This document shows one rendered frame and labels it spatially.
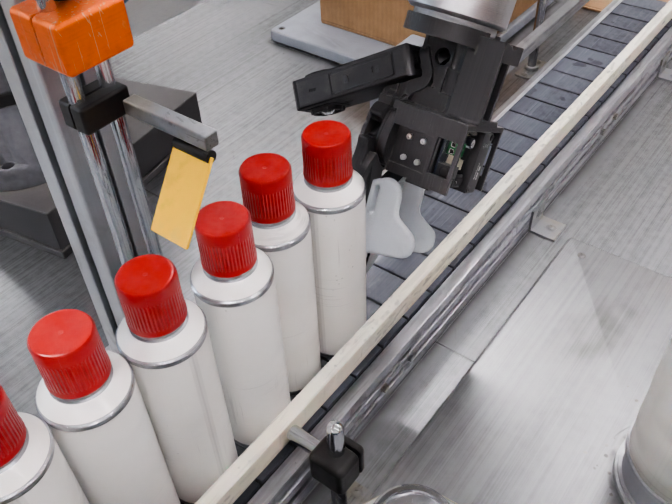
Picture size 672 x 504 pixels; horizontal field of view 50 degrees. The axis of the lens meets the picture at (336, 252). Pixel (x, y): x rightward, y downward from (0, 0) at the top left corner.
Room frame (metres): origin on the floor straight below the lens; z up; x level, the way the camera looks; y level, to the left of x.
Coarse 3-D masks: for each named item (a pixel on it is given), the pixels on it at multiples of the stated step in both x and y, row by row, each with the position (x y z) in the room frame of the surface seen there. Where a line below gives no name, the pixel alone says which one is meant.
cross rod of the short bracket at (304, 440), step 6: (294, 426) 0.29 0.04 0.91; (288, 432) 0.29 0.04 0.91; (294, 432) 0.29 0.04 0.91; (300, 432) 0.29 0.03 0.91; (306, 432) 0.29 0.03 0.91; (288, 438) 0.29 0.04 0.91; (294, 438) 0.29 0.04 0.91; (300, 438) 0.28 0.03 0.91; (306, 438) 0.28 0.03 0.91; (312, 438) 0.28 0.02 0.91; (300, 444) 0.28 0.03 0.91; (306, 444) 0.28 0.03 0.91; (312, 444) 0.28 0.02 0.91; (306, 450) 0.28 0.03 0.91
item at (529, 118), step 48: (624, 0) 1.01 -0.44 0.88; (576, 48) 0.88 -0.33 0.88; (528, 96) 0.77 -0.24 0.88; (576, 96) 0.76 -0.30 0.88; (528, 144) 0.67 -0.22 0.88; (432, 192) 0.59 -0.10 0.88; (480, 192) 0.59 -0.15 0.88; (480, 240) 0.53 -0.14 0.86; (384, 288) 0.45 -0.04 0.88; (432, 288) 0.45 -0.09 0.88; (384, 336) 0.40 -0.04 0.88
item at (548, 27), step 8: (576, 0) 0.84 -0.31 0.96; (584, 0) 0.86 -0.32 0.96; (560, 8) 0.82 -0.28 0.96; (568, 8) 0.82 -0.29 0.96; (576, 8) 0.84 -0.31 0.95; (552, 16) 0.80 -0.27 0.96; (560, 16) 0.80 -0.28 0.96; (568, 16) 0.82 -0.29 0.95; (544, 24) 0.79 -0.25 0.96; (552, 24) 0.79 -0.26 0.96; (560, 24) 0.80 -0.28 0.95; (536, 32) 0.77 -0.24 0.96; (544, 32) 0.77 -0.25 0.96; (552, 32) 0.79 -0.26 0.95; (528, 40) 0.75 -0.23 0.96; (536, 40) 0.75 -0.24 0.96; (544, 40) 0.77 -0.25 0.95; (528, 48) 0.74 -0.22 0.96
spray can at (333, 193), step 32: (320, 128) 0.41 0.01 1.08; (320, 160) 0.39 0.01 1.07; (320, 192) 0.39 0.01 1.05; (352, 192) 0.39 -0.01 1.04; (320, 224) 0.38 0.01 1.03; (352, 224) 0.38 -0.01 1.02; (320, 256) 0.38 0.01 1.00; (352, 256) 0.38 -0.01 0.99; (320, 288) 0.38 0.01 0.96; (352, 288) 0.38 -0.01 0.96; (320, 320) 0.38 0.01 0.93; (352, 320) 0.38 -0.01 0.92; (320, 352) 0.38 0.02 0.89
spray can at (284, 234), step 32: (256, 160) 0.37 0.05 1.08; (256, 192) 0.35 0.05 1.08; (288, 192) 0.36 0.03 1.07; (256, 224) 0.35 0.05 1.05; (288, 224) 0.36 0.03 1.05; (288, 256) 0.34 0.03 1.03; (288, 288) 0.34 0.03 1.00; (288, 320) 0.34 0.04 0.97; (288, 352) 0.34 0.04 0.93; (288, 384) 0.34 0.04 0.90
